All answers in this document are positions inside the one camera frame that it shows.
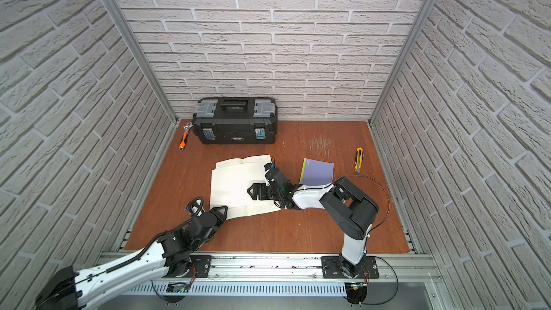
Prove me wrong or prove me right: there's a large white lined notebook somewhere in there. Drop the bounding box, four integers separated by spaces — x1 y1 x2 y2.
209 164 280 220

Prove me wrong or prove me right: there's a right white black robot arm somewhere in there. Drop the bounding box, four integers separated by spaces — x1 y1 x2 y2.
248 163 380 278

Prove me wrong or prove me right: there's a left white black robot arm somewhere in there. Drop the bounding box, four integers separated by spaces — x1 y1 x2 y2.
34 206 228 309

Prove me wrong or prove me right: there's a black plastic toolbox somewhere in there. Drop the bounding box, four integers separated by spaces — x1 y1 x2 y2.
192 97 278 145

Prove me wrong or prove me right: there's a yellow black utility knife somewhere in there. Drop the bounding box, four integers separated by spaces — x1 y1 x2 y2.
354 147 364 174

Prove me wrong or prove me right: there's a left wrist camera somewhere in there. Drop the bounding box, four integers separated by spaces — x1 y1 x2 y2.
186 197 205 218

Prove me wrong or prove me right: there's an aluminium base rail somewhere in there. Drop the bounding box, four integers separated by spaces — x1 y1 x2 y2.
75 253 452 309

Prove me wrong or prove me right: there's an orange handled adjustable wrench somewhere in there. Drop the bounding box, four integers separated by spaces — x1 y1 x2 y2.
179 122 193 152

